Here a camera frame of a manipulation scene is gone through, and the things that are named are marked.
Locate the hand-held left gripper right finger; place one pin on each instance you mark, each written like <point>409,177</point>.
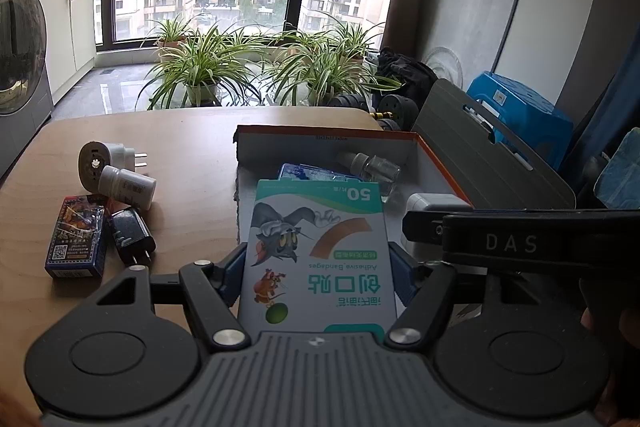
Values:
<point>403,272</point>

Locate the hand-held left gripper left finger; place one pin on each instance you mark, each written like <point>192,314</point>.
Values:
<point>233,272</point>

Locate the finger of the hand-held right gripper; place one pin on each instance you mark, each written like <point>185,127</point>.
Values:
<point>510,242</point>

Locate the teal cartoon bandage box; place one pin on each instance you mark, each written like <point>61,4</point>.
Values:
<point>320,257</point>

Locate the clear glass bottle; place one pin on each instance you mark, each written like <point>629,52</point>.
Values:
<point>380,169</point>

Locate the blue pack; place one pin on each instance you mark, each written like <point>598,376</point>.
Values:
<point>310,171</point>

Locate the orange rimmed cardboard box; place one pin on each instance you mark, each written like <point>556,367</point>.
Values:
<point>320,147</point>

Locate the person's right hand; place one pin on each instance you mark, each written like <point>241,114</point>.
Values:
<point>627,357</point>

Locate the black charger plug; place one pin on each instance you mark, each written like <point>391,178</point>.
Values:
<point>131,232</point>

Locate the small white bottle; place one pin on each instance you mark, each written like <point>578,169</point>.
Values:
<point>127,189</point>

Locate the blue plastic stool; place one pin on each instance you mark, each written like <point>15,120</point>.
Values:
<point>520,107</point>

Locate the blue curtain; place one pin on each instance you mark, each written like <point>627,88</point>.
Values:
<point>590,122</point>

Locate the black dumbbell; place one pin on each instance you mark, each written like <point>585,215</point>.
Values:
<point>400,112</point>
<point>347,100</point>

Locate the blue playing card box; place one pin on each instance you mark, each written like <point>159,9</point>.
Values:
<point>75,237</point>

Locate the white plug-in vaporizer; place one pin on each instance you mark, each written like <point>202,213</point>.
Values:
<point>92,162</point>

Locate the white fan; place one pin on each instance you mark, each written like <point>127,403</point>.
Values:
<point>445,62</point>

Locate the black bag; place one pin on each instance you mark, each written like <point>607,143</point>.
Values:
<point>405,69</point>

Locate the spider plant in white pot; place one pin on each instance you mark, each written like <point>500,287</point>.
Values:
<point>200,72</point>

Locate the small potted spider plant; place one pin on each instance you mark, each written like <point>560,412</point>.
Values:
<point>350,34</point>

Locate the spider plant in terracotta pot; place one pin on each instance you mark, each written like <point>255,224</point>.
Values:
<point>170,34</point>

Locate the brown rolled mat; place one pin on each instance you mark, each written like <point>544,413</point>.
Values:
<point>402,7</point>

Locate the white cabinet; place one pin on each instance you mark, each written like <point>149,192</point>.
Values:
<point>70,17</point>

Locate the silver washing machine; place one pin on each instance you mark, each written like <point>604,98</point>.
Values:
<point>20,47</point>

